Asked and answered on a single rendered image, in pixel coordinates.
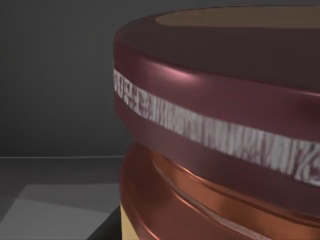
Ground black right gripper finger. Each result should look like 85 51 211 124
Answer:
88 206 123 240

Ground maroon and copper jar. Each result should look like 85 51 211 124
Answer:
112 5 320 240

